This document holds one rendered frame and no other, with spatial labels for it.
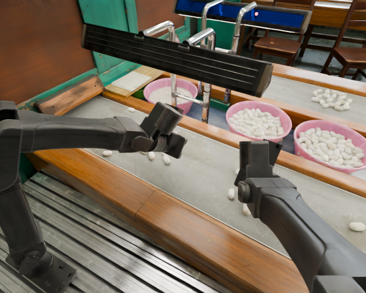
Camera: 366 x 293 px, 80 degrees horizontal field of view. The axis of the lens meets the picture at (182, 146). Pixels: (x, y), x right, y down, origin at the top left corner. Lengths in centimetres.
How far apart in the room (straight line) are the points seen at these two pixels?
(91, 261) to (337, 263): 60
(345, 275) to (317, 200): 55
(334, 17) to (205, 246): 301
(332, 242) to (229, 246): 35
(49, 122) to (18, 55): 57
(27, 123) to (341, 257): 44
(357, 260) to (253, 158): 24
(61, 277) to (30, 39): 77
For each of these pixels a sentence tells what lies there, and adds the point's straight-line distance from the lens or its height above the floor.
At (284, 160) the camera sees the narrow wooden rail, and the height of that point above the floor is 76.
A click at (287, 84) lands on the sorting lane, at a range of 135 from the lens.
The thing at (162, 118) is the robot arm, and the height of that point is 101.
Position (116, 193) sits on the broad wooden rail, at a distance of 69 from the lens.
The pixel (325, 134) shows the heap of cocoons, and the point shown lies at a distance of 105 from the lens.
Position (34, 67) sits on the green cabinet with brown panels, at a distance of 101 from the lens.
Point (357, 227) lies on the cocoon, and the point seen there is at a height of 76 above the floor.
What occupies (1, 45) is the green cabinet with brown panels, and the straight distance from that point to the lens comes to 96.
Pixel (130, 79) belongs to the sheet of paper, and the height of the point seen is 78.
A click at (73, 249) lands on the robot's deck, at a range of 76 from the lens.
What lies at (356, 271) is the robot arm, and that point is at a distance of 26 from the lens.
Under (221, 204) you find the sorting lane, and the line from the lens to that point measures 68.
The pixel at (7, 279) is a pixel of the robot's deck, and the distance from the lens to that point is 81.
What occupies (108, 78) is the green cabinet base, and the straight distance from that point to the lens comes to 121.
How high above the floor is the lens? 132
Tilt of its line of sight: 44 degrees down
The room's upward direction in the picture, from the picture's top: straight up
